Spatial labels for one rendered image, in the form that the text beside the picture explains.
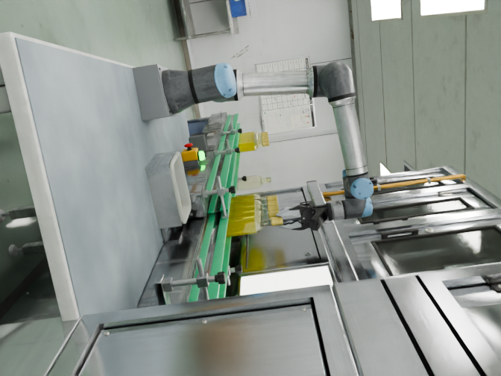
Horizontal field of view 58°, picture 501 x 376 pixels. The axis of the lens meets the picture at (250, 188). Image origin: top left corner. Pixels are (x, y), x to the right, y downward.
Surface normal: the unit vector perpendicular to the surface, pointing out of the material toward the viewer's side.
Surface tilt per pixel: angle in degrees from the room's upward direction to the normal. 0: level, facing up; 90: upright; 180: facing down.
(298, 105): 90
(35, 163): 90
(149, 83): 90
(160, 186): 90
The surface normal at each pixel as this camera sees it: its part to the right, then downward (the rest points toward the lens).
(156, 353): -0.15, -0.93
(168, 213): 0.00, 0.33
